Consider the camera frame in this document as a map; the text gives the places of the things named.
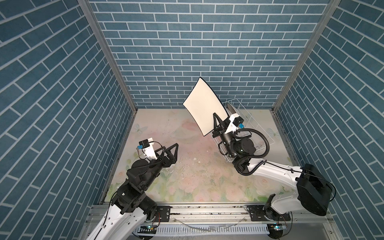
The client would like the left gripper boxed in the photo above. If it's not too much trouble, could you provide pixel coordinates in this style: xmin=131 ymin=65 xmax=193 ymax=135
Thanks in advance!
xmin=140 ymin=144 xmax=179 ymax=192

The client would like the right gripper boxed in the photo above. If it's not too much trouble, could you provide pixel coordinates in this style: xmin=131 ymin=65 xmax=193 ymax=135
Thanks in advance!
xmin=215 ymin=113 xmax=239 ymax=159

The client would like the floral black square plate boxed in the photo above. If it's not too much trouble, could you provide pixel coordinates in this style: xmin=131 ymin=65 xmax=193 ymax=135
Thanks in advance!
xmin=226 ymin=103 xmax=238 ymax=116

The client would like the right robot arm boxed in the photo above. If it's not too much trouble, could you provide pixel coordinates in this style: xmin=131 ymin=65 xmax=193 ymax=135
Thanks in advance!
xmin=212 ymin=113 xmax=336 ymax=220

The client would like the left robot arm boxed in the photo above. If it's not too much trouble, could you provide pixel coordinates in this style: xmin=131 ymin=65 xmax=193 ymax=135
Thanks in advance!
xmin=87 ymin=138 xmax=179 ymax=240

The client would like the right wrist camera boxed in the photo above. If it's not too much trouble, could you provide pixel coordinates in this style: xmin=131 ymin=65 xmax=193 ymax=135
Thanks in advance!
xmin=226 ymin=114 xmax=244 ymax=134

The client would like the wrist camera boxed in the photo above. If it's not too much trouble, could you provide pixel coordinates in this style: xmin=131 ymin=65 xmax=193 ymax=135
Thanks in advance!
xmin=137 ymin=138 xmax=157 ymax=161
xmin=226 ymin=114 xmax=244 ymax=134

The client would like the white wire dish rack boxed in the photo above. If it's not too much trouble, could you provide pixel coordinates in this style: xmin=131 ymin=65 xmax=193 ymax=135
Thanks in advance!
xmin=210 ymin=99 xmax=277 ymax=163

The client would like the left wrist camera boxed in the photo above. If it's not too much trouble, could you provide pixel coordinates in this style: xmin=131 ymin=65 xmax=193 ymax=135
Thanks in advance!
xmin=137 ymin=138 xmax=157 ymax=161

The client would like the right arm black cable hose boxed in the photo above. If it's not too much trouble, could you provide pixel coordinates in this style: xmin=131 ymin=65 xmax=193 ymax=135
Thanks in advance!
xmin=232 ymin=128 xmax=271 ymax=176

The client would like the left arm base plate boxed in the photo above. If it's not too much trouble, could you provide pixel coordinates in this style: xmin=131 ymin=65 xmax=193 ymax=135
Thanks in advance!
xmin=155 ymin=206 xmax=171 ymax=223

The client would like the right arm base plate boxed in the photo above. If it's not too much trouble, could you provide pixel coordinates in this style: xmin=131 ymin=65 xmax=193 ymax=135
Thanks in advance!
xmin=246 ymin=205 xmax=292 ymax=223

